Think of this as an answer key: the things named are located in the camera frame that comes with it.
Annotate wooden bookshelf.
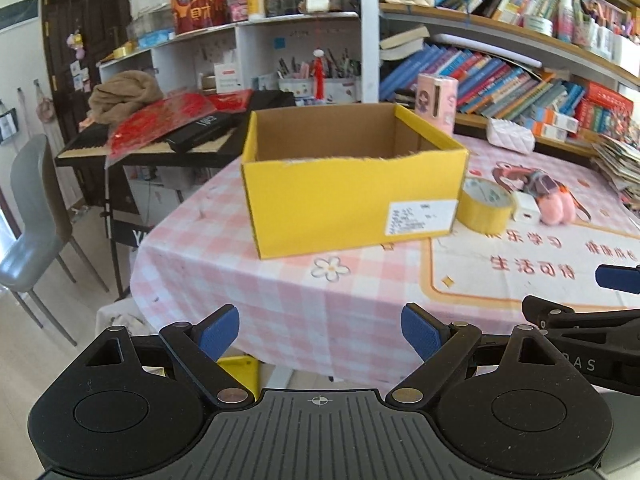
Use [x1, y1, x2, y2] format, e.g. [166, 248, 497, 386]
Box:
[360, 0, 640, 162]

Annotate flat stacked books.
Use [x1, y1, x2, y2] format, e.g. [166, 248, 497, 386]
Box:
[380, 25, 431, 61]

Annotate yellow tape roll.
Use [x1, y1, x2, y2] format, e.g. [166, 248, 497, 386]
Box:
[457, 177, 516, 235]

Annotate brown cloth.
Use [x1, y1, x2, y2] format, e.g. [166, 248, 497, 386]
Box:
[89, 71, 165, 124]

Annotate white charger cube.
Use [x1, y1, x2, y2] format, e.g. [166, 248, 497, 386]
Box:
[512, 191, 542, 223]

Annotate grey chair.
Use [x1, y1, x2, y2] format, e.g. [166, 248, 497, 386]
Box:
[0, 134, 111, 348]

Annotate white bin of pens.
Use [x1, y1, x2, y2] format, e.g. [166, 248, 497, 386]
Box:
[570, 0, 640, 74]

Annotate black electric keyboard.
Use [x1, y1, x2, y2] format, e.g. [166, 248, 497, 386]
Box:
[55, 90, 297, 169]

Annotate dark brown door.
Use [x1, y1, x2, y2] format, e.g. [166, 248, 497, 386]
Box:
[40, 0, 134, 207]

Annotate white quilted tissue box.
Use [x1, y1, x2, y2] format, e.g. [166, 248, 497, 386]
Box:
[486, 117, 536, 155]

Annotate red thick dictionaries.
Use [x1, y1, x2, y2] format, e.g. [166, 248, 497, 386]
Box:
[575, 82, 640, 142]

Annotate small pink duck plush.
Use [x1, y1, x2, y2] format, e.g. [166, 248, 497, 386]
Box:
[520, 169, 592, 226]

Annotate yellow cardboard box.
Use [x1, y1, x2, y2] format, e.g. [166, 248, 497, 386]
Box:
[241, 102, 469, 261]

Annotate red paper sheets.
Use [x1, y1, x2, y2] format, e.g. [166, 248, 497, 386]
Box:
[106, 90, 254, 159]

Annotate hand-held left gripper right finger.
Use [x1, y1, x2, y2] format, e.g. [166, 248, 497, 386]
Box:
[385, 302, 568, 408]

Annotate white rolled paper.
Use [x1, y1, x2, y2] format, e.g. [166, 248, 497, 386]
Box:
[432, 34, 544, 69]

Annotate white box red stripe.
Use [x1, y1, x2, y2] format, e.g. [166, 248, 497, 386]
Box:
[215, 62, 240, 94]

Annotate orange and white carton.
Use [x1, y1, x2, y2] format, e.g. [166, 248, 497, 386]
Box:
[542, 109, 581, 132]
[520, 119, 568, 143]

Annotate group of pen holders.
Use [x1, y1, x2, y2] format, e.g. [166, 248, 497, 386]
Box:
[277, 49, 362, 104]

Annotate stack of papers and booklets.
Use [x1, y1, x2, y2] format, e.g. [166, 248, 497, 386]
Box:
[592, 135, 640, 207]

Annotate white shelf unit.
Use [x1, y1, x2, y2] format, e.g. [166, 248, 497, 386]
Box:
[97, 12, 363, 107]

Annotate small yellow carton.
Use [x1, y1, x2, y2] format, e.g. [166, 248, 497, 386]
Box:
[217, 355, 261, 394]

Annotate red fortune god decoration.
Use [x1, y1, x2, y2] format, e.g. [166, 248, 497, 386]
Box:
[169, 0, 230, 36]

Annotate red tassel charm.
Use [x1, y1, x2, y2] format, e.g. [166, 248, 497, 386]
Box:
[311, 49, 328, 102]

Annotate black keyboard stand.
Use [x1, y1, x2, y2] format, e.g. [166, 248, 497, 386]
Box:
[102, 165, 142, 302]

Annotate pink checkered printed tablecloth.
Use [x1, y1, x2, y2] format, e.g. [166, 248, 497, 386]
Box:
[130, 132, 640, 382]

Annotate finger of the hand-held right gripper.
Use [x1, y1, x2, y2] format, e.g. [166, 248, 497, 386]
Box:
[521, 296, 640, 340]
[595, 264, 640, 295]

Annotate row of blue leaning books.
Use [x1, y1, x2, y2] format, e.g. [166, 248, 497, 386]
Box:
[379, 42, 586, 117]

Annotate pink carton box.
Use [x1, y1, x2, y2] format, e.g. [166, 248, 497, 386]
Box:
[416, 74, 458, 136]

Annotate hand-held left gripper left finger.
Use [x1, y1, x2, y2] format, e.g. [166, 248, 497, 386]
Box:
[75, 304, 256, 408]

